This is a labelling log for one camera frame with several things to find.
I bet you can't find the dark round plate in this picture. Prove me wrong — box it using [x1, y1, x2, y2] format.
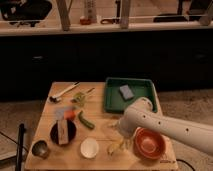
[50, 120, 76, 144]

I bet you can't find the orange bowl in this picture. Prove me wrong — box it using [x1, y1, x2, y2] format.
[133, 128, 166, 160]

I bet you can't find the grey sponge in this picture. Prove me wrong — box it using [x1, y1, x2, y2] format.
[119, 85, 134, 100]

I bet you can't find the orange carrot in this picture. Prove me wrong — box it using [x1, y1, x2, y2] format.
[64, 109, 76, 121]

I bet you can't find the white handled spatula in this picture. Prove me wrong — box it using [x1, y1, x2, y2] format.
[49, 82, 78, 103]

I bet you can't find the wooden frame shelf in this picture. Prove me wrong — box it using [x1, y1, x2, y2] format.
[0, 0, 213, 36]

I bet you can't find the green cucumber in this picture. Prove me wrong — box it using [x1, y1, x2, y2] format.
[78, 111, 95, 130]

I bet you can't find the white bowl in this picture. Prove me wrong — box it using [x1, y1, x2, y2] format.
[80, 138, 99, 159]

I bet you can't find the small metal cup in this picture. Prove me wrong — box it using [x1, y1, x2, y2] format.
[32, 140, 50, 159]

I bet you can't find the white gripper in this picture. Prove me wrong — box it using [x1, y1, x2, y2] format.
[116, 117, 135, 138]

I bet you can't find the grey cloth piece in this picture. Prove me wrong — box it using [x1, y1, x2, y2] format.
[54, 107, 70, 119]

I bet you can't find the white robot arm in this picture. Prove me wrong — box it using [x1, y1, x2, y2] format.
[117, 97, 213, 156]

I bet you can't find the green tray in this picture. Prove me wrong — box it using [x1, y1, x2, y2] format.
[103, 77, 158, 114]

